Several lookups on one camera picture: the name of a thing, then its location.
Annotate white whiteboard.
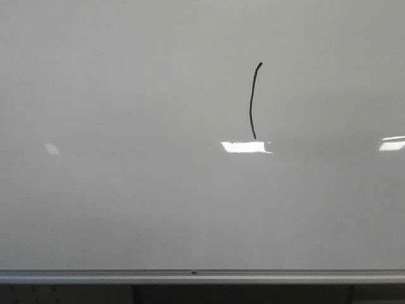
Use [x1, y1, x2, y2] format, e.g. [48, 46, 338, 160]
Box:
[1, 1, 404, 270]

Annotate perforated grey panel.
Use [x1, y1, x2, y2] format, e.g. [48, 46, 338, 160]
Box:
[1, 284, 134, 303]

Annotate aluminium whiteboard tray rail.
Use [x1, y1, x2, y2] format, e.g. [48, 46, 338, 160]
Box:
[1, 269, 404, 285]

